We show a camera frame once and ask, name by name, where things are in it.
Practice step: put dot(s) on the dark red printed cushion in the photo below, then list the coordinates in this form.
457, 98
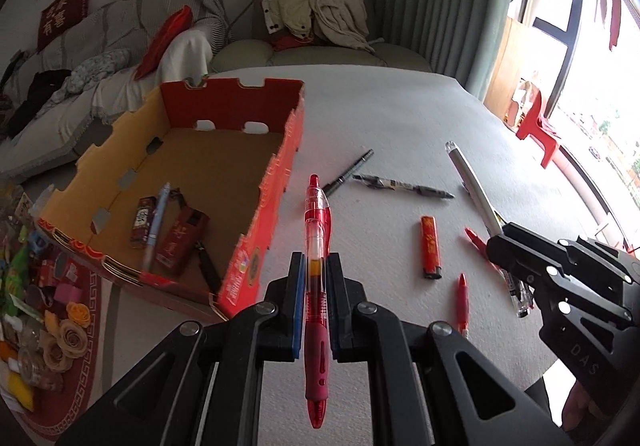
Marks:
65, 13

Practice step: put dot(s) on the red cardboard box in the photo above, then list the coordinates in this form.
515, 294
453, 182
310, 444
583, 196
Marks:
250, 251

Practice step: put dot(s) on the grey patterned sofa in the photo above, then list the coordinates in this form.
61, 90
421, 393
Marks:
115, 31

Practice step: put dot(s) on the grey crumpled cloth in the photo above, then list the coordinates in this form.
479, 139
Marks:
95, 71

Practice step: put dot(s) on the bunch of artificial roses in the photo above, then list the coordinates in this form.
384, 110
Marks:
67, 341

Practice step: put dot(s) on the small dark printed packet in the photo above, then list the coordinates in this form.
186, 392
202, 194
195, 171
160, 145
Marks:
141, 223

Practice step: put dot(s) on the green curtain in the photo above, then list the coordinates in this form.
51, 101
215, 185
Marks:
440, 1

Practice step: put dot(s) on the red gel pen yellow core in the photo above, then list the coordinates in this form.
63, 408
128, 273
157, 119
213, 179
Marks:
317, 226

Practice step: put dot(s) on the red hanging cloths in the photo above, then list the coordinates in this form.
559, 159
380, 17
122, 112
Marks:
614, 16

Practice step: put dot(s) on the red plastic chair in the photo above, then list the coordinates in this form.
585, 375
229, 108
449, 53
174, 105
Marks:
537, 126

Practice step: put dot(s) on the slim red pen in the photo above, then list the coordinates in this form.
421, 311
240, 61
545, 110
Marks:
475, 240

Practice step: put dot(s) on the pile of colourful small items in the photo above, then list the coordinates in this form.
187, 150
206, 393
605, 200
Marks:
20, 276

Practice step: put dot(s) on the small red packet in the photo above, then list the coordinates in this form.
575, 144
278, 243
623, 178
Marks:
177, 241

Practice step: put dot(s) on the plain red cushion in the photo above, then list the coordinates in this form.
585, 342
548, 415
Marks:
165, 41

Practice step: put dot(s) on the light blue pen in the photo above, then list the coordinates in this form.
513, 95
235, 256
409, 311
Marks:
159, 211

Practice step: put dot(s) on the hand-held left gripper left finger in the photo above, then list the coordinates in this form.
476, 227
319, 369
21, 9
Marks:
298, 306

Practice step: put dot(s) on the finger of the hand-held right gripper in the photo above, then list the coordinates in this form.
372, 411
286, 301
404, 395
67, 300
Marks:
575, 251
520, 261

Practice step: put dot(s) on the black garment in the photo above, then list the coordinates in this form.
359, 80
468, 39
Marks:
40, 96

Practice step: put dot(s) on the wooden board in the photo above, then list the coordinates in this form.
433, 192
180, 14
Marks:
505, 71

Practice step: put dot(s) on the window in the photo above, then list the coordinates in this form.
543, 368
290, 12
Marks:
585, 76

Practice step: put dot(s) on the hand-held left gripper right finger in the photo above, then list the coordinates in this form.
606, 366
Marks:
336, 306

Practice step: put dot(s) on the red lighter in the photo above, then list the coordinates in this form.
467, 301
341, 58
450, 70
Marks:
431, 246

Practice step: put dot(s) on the black clear gel pen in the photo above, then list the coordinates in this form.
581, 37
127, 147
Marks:
400, 185

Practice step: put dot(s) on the silver white pen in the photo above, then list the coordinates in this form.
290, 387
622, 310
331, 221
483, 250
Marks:
472, 181

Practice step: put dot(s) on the pile of beige clothes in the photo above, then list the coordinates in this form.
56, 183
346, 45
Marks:
325, 6

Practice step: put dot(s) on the white blanket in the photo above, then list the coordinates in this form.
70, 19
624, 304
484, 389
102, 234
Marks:
185, 56

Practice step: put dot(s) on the thin black marker pen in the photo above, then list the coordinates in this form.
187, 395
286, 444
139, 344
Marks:
350, 171

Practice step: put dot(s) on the red gel pen white label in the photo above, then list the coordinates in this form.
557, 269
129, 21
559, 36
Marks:
462, 301

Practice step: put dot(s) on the clear pen with black grip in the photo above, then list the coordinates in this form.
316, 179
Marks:
520, 298

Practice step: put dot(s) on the solid black pen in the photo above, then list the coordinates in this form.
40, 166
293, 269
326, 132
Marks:
210, 268

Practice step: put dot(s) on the person's right hand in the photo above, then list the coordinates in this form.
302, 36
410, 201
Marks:
580, 411

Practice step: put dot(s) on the red patterned rug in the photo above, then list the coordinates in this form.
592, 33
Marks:
95, 321

